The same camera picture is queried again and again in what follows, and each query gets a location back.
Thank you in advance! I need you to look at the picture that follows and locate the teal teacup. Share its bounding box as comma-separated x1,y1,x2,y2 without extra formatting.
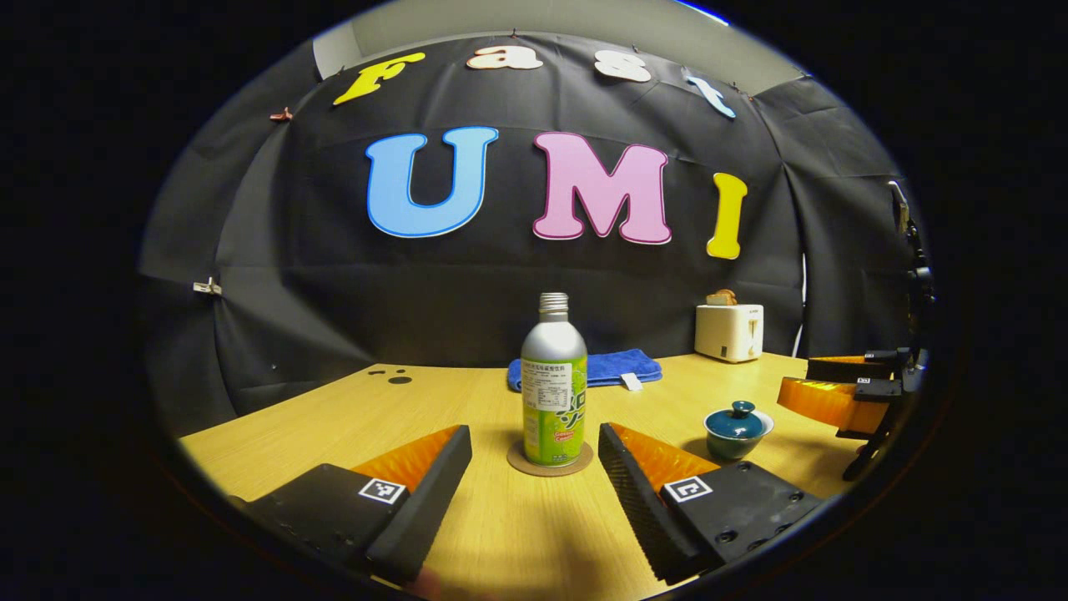
703,409,774,461

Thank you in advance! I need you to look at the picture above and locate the silver green water bottle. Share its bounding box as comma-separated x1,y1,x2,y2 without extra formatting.
521,292,588,467

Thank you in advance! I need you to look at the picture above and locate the folded blue towel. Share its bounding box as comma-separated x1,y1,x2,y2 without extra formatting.
507,349,663,393

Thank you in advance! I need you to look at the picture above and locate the white toaster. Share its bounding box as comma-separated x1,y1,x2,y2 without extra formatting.
694,304,764,363

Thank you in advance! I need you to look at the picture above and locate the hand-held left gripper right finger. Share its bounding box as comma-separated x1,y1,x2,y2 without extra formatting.
598,422,827,585

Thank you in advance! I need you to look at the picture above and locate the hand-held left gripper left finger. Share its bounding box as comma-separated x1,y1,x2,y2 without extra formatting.
242,424,473,585

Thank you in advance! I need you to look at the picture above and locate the round brown coaster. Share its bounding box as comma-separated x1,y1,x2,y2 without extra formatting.
506,441,594,477

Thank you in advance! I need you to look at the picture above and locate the teal teacup lid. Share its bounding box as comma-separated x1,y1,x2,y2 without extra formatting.
708,401,767,441

